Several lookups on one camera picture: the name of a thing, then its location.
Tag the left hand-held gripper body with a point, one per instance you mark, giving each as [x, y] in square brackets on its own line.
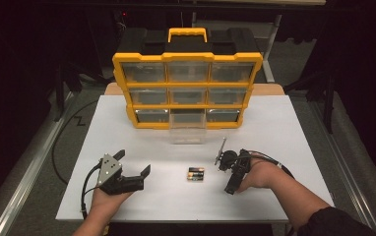
[109, 168]

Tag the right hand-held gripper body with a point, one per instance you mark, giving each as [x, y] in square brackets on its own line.
[241, 162]

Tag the clear plastic drawer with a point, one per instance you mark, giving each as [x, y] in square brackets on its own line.
[187, 134]

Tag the yellow black organizer case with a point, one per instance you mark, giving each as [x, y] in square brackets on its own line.
[189, 56]

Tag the person's right hand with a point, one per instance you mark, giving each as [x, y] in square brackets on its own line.
[263, 173]

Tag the person's left hand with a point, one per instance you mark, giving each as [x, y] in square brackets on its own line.
[105, 203]

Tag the white board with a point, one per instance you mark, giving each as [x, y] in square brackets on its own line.
[163, 203]

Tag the set of clear organizer drawers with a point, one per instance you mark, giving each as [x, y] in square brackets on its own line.
[143, 72]

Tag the white metal stand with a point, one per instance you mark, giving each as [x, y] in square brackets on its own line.
[268, 70]

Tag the person's black sleeve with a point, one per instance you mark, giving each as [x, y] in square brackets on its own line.
[333, 226]

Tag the metal floor rail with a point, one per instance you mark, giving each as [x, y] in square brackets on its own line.
[359, 193]
[31, 170]

